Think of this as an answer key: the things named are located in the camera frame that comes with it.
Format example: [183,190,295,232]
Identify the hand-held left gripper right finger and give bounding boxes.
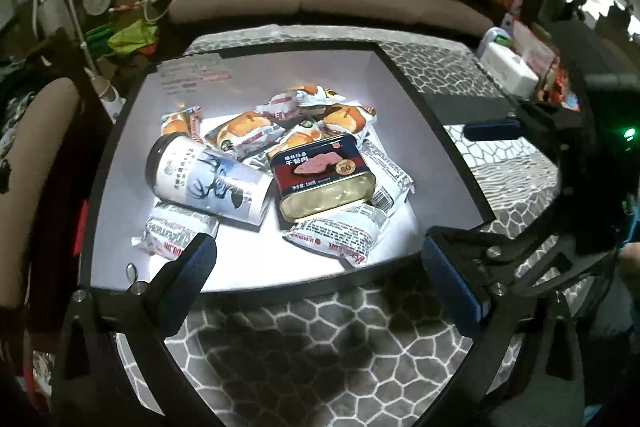
[421,234,586,427]

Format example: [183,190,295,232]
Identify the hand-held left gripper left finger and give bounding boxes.
[52,232,218,427]

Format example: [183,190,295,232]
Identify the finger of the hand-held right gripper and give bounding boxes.
[462,104,566,144]
[425,224,576,293]

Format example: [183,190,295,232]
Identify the white deer print cup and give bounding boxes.
[145,133,273,226]

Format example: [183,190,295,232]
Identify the luncheon meat can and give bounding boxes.
[269,134,377,224]

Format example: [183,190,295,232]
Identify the black storage box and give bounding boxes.
[80,38,496,308]

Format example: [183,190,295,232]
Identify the person's right hand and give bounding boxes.
[617,243,640,283]

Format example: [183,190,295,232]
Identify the white tissue box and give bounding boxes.
[482,42,540,98]

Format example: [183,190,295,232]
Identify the wicker basket of snacks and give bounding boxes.
[515,19,583,112]

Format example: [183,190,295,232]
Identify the wet wipes pack green lid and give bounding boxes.
[480,27,516,50]

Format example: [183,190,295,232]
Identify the brown armchair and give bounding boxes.
[0,77,83,323]

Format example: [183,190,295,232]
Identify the paper label sticker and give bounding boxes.
[157,52,233,95]

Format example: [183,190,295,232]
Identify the green cloth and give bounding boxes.
[107,19,161,55]

